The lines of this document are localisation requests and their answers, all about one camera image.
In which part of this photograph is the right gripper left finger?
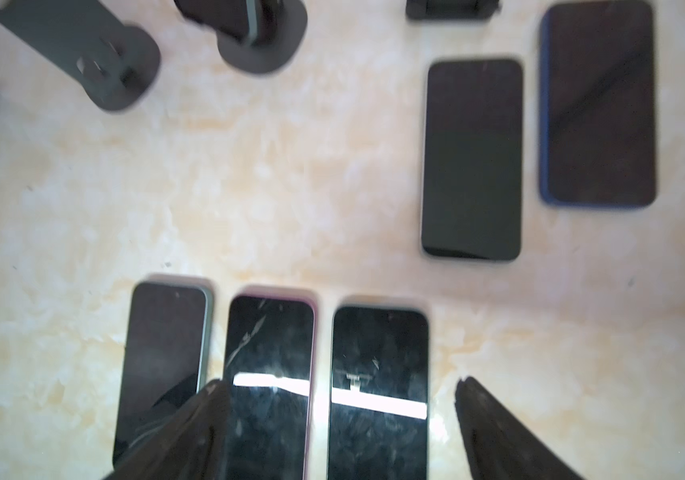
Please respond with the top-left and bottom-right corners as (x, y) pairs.
(106, 379), (232, 480)

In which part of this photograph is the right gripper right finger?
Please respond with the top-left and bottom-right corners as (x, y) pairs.
(454, 377), (581, 480)

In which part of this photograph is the green phone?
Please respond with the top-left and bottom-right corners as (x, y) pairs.
(174, 0), (260, 45)
(112, 281), (214, 466)

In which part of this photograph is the purple phone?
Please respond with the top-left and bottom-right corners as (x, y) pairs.
(218, 294), (316, 479)

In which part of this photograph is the silver phone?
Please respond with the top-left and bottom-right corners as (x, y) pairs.
(420, 58), (524, 262)

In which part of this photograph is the blue phone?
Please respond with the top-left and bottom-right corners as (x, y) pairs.
(539, 1), (657, 209)

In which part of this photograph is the round stand back left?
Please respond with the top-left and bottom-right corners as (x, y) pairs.
(0, 0), (162, 112)

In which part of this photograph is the round stand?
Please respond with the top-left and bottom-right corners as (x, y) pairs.
(0, 0), (162, 112)
(216, 0), (308, 76)

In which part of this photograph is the round stand back middle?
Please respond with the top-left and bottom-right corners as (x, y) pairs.
(216, 0), (308, 76)

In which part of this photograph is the black folding stand back right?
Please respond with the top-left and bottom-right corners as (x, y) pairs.
(405, 0), (501, 21)

